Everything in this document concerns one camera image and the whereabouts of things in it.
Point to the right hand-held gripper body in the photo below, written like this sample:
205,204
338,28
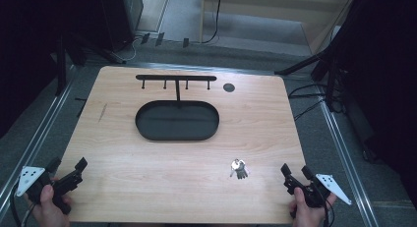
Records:
311,191

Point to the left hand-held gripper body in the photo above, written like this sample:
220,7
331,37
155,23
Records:
62,184

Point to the bunch of keys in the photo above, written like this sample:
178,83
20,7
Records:
239,169

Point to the black key rack with tray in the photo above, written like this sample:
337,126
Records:
177,120

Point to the person's right hand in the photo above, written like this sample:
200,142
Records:
308,214

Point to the person's left hand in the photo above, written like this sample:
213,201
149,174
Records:
49,207

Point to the black metal stand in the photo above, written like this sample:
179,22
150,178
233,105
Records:
329,76
62,66

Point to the black round table grommet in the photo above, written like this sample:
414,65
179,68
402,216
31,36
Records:
228,87

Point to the dark curtain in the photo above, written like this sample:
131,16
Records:
26,40
387,73

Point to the dark cabinet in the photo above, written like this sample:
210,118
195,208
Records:
123,17

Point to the light wooden shelf unit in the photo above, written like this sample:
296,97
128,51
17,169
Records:
278,11

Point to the metal floor rail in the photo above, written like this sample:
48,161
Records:
36,141
347,161

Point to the small black floor bracket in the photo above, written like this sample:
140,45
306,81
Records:
186,42
159,39
145,38

